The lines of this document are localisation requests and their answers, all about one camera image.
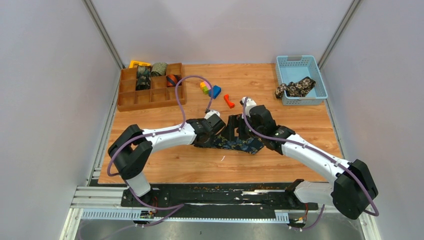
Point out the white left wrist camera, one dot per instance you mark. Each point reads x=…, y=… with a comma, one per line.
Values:
x=212, y=113

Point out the rolled camouflage tie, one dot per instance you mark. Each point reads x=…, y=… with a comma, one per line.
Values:
x=143, y=83

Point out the rolled dark green tie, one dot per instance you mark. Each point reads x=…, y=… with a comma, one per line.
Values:
x=143, y=71

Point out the red toy block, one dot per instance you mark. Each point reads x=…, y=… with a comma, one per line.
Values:
x=227, y=100

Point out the yellow plastic object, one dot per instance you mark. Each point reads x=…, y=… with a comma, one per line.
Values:
x=136, y=63

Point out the rolled orange striped tie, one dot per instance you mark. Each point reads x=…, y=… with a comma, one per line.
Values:
x=172, y=80

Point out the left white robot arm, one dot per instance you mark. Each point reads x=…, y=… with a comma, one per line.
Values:
x=130, y=152

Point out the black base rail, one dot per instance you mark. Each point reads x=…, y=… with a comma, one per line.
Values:
x=220, y=200

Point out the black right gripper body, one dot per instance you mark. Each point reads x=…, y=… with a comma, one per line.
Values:
x=250, y=130

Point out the green toy block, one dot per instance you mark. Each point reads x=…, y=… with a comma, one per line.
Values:
x=205, y=90

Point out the blue toy block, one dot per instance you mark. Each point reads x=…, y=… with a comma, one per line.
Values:
x=215, y=91

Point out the light blue plastic basket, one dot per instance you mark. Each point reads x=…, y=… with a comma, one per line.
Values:
x=293, y=69

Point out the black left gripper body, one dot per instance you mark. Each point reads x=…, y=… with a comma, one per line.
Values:
x=201, y=121

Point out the wooden compartment tray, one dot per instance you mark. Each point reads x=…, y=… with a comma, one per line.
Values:
x=139, y=93

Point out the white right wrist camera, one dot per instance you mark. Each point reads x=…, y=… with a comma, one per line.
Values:
x=247, y=104

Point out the brown floral necktie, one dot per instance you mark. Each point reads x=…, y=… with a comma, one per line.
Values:
x=295, y=89

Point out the blue patterned necktie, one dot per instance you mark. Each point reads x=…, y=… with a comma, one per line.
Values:
x=251, y=145

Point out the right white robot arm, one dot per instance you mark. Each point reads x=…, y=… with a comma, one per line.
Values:
x=349, y=186

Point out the rolled olive tie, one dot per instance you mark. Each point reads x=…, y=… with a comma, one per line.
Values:
x=158, y=69

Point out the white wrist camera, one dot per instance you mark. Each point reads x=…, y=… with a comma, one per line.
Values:
x=247, y=104
x=212, y=113

